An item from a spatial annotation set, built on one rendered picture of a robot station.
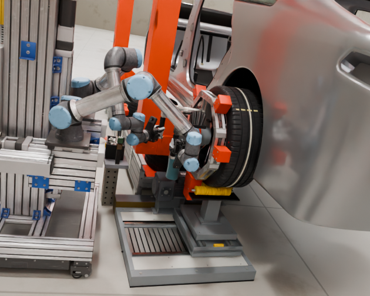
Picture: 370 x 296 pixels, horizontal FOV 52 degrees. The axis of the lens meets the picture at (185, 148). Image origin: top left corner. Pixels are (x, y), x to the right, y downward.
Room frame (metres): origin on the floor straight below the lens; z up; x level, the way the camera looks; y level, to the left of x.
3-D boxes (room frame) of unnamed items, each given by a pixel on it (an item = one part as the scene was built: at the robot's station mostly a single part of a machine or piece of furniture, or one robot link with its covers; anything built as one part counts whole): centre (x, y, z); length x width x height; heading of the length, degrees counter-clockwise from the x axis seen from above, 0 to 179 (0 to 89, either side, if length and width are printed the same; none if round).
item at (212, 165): (2.35, -0.10, 0.85); 0.54 x 0.07 x 0.54; 20
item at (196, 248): (2.40, -0.26, 0.13); 0.50 x 0.36 x 0.10; 20
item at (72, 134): (1.94, 0.63, 0.87); 0.15 x 0.15 x 0.10
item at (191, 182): (2.36, -0.13, 0.48); 0.16 x 0.12 x 0.17; 110
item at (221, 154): (2.06, -0.21, 0.85); 0.09 x 0.08 x 0.07; 20
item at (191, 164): (1.83, -0.04, 0.86); 0.11 x 0.08 x 0.09; 20
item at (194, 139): (1.85, -0.04, 0.95); 0.11 x 0.08 x 0.11; 2
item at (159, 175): (2.65, -0.02, 0.26); 0.42 x 0.18 x 0.35; 110
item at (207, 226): (2.41, -0.26, 0.32); 0.40 x 0.30 x 0.28; 20
